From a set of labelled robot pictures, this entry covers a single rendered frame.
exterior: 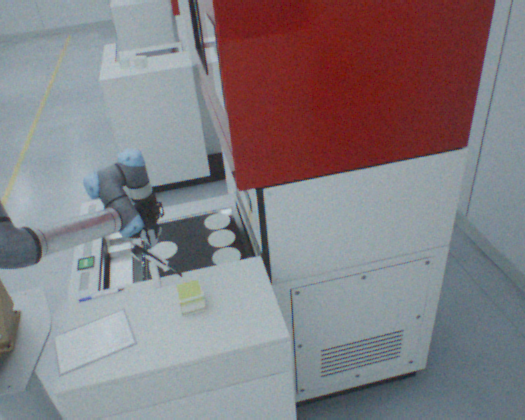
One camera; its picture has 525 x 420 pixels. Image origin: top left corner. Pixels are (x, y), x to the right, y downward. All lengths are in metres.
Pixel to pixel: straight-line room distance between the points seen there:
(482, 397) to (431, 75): 1.53
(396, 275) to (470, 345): 0.90
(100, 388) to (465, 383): 1.69
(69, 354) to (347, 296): 0.97
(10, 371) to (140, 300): 0.45
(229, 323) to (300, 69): 0.72
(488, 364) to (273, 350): 1.46
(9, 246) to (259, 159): 0.67
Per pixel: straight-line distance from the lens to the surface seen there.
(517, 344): 2.71
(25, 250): 1.20
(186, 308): 1.37
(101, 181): 1.44
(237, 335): 1.32
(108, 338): 1.41
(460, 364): 2.55
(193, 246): 1.73
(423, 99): 1.46
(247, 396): 1.47
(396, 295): 1.91
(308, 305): 1.77
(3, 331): 1.71
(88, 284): 1.62
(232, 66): 1.22
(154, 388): 1.37
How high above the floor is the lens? 1.98
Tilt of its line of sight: 35 degrees down
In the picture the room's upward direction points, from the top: 6 degrees counter-clockwise
